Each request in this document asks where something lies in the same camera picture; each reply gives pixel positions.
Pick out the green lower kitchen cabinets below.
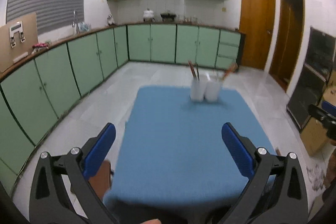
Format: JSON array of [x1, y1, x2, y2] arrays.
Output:
[[1, 23, 245, 193]]

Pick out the kitchen faucet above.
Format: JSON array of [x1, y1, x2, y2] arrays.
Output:
[[72, 10, 79, 35]]

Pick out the cardboard box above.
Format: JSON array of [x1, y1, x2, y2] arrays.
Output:
[[300, 117, 334, 157]]

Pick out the brown wooden stool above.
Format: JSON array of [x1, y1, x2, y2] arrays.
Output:
[[89, 160, 114, 201]]

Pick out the black glass cabinet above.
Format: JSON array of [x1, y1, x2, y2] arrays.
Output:
[[286, 27, 335, 131]]

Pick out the blue table mat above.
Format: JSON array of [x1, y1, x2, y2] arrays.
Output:
[[103, 86, 274, 212]]

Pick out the white plastic utensil holder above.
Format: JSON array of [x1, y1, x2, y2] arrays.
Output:
[[190, 77, 223, 103]]

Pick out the closed wooden door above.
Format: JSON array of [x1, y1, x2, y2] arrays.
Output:
[[239, 0, 276, 70]]

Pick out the black chopstick centre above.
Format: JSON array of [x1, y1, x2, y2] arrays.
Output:
[[195, 63, 200, 81]]

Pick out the brown cardboard board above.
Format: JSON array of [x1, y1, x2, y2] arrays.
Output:
[[0, 12, 38, 73]]

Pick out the black wok on stove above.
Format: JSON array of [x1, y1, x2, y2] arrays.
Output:
[[160, 12, 177, 22]]

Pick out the white pot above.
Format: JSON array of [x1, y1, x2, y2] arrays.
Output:
[[143, 9, 155, 22]]

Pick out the open wooden door frame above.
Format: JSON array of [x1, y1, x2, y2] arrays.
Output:
[[269, 0, 305, 91]]

